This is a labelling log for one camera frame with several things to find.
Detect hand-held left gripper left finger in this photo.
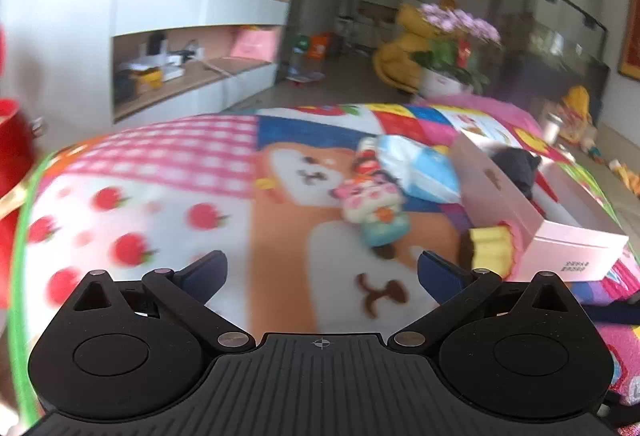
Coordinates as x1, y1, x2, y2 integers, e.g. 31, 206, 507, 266
74, 250, 257, 357

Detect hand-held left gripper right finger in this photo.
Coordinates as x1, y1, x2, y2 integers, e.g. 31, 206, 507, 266
386, 251, 574, 358

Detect yellow toy corn cob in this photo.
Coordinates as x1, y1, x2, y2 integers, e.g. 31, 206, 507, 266
469, 225, 514, 278

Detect pink cardboard box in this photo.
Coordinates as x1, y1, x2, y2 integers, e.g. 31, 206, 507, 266
450, 130, 630, 284

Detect colourful printed blanket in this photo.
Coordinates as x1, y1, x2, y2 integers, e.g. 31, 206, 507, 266
10, 101, 640, 427

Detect pink cartoon cat figurine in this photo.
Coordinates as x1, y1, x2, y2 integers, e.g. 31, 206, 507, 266
334, 180, 412, 249

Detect black plush toy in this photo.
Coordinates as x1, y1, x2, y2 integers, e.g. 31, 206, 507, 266
487, 148, 544, 203

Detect small doll figurine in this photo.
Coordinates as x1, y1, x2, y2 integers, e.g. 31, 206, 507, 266
352, 136, 401, 187

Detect pink fluffy blanket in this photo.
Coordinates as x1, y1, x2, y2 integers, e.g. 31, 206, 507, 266
415, 93, 542, 128

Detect white bottle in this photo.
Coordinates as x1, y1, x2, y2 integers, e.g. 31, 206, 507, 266
542, 112, 564, 145

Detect white flower pot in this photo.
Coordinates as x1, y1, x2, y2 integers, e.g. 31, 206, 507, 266
417, 67, 476, 100

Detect yellow box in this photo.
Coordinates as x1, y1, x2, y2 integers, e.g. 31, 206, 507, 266
134, 68, 164, 92

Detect small plush doll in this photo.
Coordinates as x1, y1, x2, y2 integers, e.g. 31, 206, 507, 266
580, 131, 603, 159

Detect skateboard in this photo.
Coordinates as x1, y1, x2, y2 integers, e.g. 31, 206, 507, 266
287, 71, 326, 88

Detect white electronic devices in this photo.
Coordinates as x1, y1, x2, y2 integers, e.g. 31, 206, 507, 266
122, 32, 206, 82

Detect yellow plush toy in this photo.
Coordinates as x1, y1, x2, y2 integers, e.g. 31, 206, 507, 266
610, 158, 640, 197

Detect yellow backpack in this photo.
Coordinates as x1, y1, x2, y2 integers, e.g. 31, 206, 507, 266
560, 85, 594, 128

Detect red plush toy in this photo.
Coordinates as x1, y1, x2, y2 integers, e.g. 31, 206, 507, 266
0, 26, 37, 317

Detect pink paper bag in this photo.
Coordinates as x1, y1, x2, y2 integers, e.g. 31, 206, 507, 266
230, 27, 279, 64

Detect purple orchid plant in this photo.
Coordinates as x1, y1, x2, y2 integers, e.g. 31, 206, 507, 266
412, 2, 502, 92

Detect orange bag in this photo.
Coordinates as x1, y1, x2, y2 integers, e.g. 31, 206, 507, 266
308, 33, 333, 61

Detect glass fish tank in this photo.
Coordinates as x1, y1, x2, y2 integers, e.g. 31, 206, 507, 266
500, 0, 612, 117

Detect white television wall cabinet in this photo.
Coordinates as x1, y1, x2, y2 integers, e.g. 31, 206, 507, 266
0, 0, 312, 152

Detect red framed wall picture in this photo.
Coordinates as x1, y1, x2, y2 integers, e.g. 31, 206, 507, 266
617, 0, 640, 82

